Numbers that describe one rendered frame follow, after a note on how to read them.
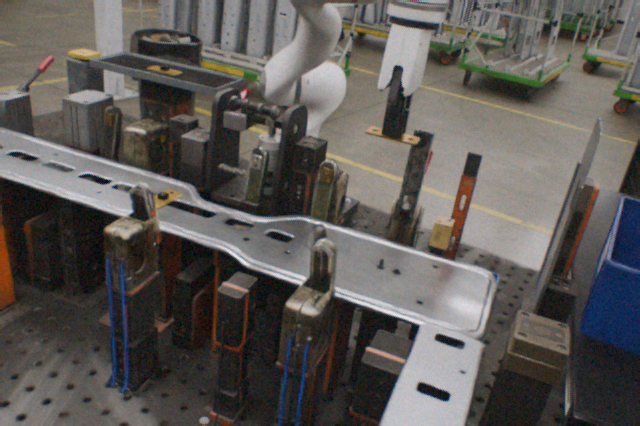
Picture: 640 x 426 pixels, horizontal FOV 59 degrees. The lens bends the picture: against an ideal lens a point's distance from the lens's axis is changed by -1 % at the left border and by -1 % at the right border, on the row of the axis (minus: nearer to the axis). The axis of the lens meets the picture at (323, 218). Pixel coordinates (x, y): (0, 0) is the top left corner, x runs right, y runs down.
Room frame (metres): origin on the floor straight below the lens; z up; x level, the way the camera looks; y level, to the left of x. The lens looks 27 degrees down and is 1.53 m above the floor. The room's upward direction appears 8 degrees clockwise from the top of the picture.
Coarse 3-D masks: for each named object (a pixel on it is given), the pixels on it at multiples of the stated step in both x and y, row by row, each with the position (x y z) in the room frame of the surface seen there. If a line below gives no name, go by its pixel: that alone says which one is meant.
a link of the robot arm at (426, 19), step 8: (392, 0) 0.86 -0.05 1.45; (400, 0) 0.85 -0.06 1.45; (408, 0) 0.85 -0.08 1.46; (392, 8) 0.86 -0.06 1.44; (400, 8) 0.85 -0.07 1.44; (408, 8) 0.84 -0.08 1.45; (416, 8) 0.84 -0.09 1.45; (424, 8) 0.84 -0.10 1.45; (432, 8) 0.84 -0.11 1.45; (440, 8) 0.85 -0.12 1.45; (400, 16) 0.85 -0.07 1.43; (408, 16) 0.84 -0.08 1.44; (416, 16) 0.84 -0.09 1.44; (424, 16) 0.84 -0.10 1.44; (432, 16) 0.84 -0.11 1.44; (440, 16) 0.85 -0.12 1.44; (424, 24) 0.85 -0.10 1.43; (432, 24) 0.86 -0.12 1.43
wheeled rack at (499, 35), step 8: (504, 8) 10.70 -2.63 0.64; (520, 8) 9.71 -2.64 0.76; (448, 24) 10.27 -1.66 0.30; (456, 32) 10.09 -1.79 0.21; (464, 32) 10.02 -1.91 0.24; (488, 32) 9.97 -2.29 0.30; (496, 32) 9.94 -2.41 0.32; (504, 32) 10.33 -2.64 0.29; (496, 40) 9.80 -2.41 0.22; (512, 48) 10.51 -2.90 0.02
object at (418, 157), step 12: (420, 132) 1.04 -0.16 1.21; (432, 132) 1.04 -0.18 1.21; (420, 144) 1.00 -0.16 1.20; (408, 156) 1.03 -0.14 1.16; (420, 156) 1.03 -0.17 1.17; (408, 168) 1.02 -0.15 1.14; (420, 168) 1.02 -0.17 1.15; (408, 180) 1.03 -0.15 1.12; (420, 180) 1.01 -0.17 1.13; (408, 192) 1.02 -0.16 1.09; (396, 216) 1.01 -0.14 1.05
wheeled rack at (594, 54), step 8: (600, 8) 9.32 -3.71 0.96; (608, 8) 10.12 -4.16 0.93; (616, 8) 10.05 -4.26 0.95; (624, 8) 10.00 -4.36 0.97; (592, 32) 9.32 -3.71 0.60; (600, 40) 10.07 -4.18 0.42; (592, 48) 9.60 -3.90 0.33; (584, 56) 9.29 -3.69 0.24; (592, 56) 9.23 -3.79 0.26; (600, 56) 9.97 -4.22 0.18; (608, 56) 9.20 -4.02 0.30; (616, 56) 9.37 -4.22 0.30; (632, 56) 9.32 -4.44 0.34; (584, 64) 9.36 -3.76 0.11; (592, 64) 9.32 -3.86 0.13; (600, 64) 9.95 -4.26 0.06; (616, 64) 9.04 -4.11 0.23; (624, 64) 8.98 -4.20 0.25; (632, 64) 8.95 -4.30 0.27
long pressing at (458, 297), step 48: (0, 144) 1.19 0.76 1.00; (48, 144) 1.22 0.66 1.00; (48, 192) 1.01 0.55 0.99; (96, 192) 1.02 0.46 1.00; (192, 192) 1.07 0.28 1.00; (192, 240) 0.90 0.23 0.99; (240, 240) 0.91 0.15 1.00; (336, 240) 0.96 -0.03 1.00; (384, 240) 0.98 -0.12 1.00; (336, 288) 0.80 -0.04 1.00; (384, 288) 0.82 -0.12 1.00; (432, 288) 0.84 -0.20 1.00; (480, 288) 0.86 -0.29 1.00; (480, 336) 0.73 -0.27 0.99
